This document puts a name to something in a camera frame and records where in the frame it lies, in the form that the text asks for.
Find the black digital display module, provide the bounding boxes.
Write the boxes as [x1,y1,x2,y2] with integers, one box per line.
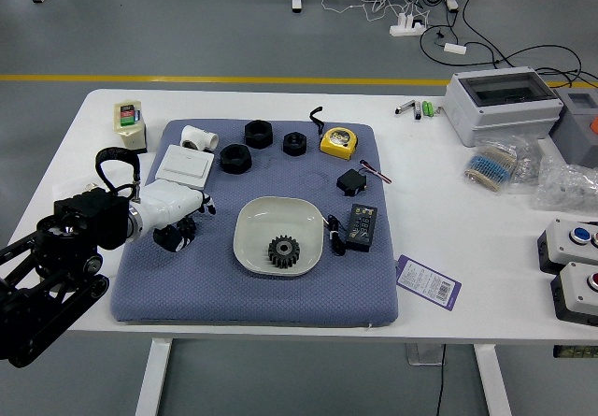
[344,203,378,253]

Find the bubble wrap bag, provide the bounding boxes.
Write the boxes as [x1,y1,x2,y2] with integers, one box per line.
[530,153,598,214]

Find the white wall switch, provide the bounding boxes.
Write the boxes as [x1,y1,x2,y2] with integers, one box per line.
[154,144,217,192]

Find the black floor cables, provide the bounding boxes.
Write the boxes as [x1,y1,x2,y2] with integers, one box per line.
[419,0,598,85]

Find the black servo motor with wires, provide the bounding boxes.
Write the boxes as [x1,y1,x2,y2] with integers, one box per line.
[336,159,392,198]

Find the red push button box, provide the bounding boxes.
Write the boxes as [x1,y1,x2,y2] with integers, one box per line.
[549,261,598,327]

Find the white square plate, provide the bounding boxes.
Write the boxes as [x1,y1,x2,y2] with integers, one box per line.
[232,195,324,276]

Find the small black gear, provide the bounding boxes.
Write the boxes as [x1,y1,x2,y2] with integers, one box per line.
[177,217,198,248]

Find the grey bracket under table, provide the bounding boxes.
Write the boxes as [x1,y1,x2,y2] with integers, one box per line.
[405,342,445,366]

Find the black hanging cable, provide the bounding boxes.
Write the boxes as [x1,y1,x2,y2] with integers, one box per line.
[434,343,448,416]

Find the grey enclosure with clear lid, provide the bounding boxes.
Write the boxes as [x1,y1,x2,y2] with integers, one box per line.
[442,65,564,148]

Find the blue push button box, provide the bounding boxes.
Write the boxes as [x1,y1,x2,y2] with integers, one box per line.
[535,218,598,277]

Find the blue-grey cushion mat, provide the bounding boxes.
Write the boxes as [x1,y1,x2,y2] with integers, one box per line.
[109,118,401,328]

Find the white table leg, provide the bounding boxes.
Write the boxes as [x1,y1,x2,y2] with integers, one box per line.
[473,343,513,416]
[135,338,173,416]

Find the white pipe tee fitting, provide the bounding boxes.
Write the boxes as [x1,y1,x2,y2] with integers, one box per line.
[179,124,221,153]

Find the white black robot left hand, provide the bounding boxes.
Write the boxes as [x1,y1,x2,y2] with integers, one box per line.
[132,179,218,253]

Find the bag of blue resistors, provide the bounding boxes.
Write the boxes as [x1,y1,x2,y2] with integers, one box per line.
[460,135,522,196]

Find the dark box under table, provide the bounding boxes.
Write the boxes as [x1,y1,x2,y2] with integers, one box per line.
[553,344,598,360]

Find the black tied cable bundle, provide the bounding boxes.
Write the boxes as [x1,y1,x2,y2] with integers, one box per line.
[325,214,348,256]

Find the yellow tape measure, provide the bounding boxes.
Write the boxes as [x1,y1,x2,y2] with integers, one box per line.
[307,106,359,161]

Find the purple label card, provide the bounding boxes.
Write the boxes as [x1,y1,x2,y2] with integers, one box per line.
[395,253,463,312]

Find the large black gear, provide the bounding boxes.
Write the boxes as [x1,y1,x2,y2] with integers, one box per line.
[266,234,303,271]

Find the large black hex nut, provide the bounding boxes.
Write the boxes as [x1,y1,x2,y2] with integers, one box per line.
[244,120,274,150]
[220,143,254,175]

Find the small black hex nut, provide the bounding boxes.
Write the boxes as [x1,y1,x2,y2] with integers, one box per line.
[281,131,308,157]

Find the clear bag of small parts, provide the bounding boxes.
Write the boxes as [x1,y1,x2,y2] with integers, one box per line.
[508,135,546,196]

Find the cream switch box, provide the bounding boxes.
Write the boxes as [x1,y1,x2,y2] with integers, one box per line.
[113,101,149,155]

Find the white power strip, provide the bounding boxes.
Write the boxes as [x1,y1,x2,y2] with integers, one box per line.
[390,12,429,38]

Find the grey box with orange button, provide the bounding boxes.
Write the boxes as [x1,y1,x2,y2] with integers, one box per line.
[548,87,598,170]

